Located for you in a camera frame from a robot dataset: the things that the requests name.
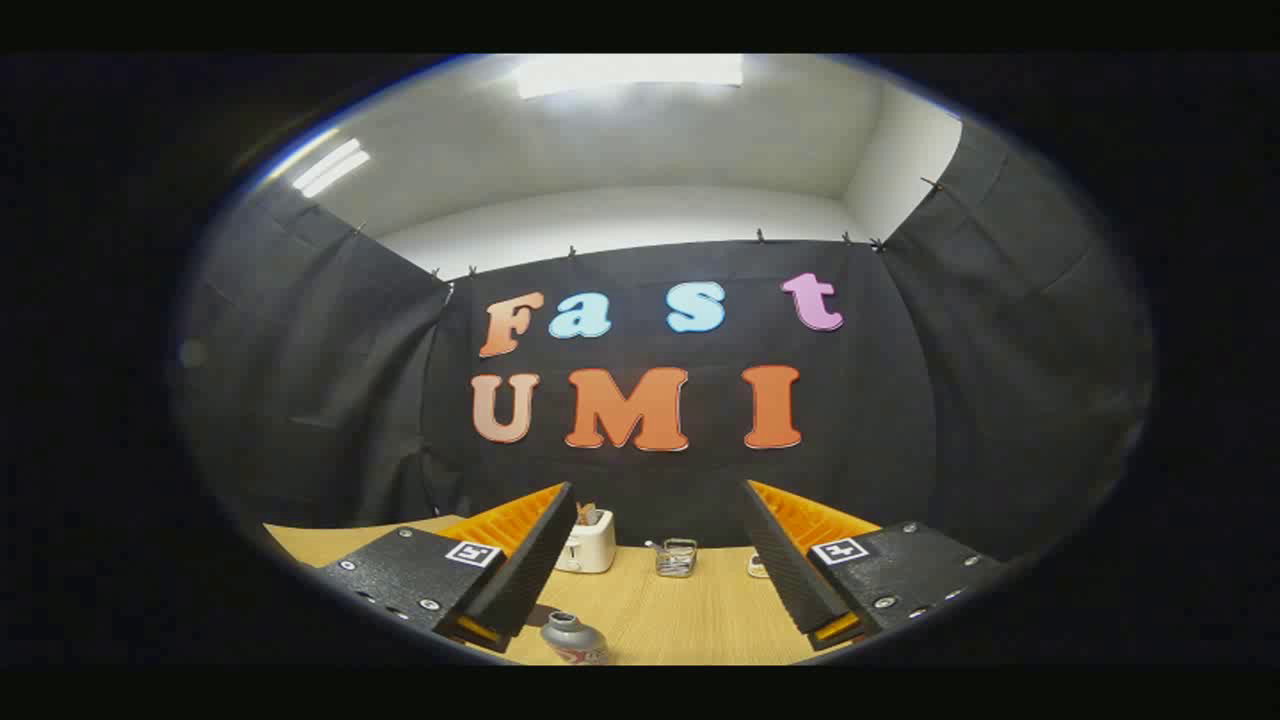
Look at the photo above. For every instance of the double strip ceiling light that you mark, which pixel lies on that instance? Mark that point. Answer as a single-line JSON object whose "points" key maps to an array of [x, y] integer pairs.
{"points": [[330, 168]]}

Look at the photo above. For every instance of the white toaster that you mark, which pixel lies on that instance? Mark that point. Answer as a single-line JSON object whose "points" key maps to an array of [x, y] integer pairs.
{"points": [[590, 548]]}

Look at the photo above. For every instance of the wooden table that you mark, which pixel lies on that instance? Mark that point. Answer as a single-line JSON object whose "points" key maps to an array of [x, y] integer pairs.
{"points": [[680, 620]]}

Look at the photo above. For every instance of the silver juice bottle red label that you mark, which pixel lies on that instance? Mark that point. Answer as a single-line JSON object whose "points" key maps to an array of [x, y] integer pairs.
{"points": [[573, 640]]}

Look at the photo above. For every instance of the white divided dish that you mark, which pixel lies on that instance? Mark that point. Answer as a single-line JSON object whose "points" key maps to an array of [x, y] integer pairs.
{"points": [[757, 566]]}

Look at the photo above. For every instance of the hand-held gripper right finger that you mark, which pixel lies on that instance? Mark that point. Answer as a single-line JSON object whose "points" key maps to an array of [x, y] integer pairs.
{"points": [[790, 570]]}

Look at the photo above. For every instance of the black backdrop cloth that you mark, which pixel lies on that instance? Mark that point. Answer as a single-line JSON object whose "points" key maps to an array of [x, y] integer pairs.
{"points": [[300, 380]]}

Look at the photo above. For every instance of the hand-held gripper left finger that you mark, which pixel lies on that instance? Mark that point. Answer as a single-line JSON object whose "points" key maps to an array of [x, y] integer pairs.
{"points": [[520, 570]]}

